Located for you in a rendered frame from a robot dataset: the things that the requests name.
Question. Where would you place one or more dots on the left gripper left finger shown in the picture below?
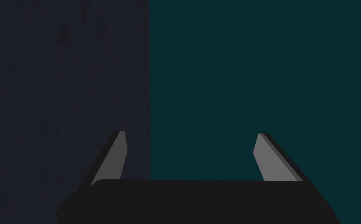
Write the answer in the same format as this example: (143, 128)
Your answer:
(113, 160)

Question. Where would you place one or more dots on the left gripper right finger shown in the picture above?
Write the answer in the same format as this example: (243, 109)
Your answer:
(275, 163)

